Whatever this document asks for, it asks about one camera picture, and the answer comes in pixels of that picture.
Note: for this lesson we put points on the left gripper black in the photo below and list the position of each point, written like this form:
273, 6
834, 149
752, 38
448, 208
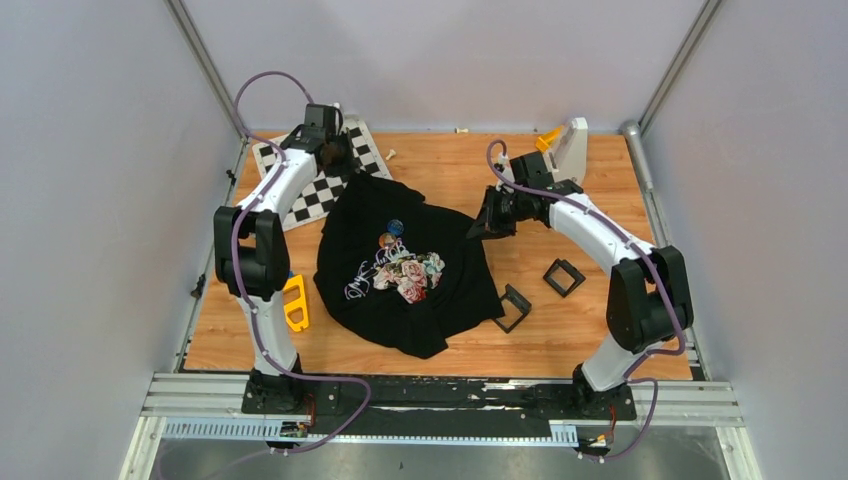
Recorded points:
349, 163

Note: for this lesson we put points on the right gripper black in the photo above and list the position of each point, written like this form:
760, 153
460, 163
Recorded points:
489, 223

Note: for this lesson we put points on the black printed t-shirt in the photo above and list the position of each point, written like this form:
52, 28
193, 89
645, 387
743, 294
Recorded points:
432, 284

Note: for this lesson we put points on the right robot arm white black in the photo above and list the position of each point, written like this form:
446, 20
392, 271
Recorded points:
648, 302

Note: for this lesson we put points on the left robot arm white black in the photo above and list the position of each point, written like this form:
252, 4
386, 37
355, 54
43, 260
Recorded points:
251, 254

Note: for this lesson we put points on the black white chessboard mat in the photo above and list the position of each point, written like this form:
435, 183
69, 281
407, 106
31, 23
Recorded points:
317, 200

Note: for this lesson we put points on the orange plastic piece behind stand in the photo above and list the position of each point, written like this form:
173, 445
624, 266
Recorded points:
547, 140

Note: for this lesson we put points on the white angled plastic stand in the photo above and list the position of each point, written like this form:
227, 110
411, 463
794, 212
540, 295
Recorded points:
567, 151

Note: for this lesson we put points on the yellow triangular plastic tool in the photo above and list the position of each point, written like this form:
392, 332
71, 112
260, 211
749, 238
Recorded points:
296, 305

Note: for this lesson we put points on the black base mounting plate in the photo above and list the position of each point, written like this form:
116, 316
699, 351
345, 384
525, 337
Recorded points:
395, 405

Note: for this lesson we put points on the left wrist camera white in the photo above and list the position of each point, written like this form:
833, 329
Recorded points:
339, 117

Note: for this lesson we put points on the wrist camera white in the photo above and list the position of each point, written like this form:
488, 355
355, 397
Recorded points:
339, 117
502, 164

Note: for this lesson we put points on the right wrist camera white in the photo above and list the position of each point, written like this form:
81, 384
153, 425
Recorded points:
502, 164

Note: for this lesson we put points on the black square frame near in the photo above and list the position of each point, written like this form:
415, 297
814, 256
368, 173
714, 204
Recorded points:
516, 307

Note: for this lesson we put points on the black square frame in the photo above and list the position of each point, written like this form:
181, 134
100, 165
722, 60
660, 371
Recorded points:
516, 307
563, 277

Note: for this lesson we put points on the black square frame far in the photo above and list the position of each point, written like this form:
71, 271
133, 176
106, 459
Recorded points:
563, 277

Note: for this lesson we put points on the aluminium rail frame front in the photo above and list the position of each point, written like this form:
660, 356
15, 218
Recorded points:
207, 406

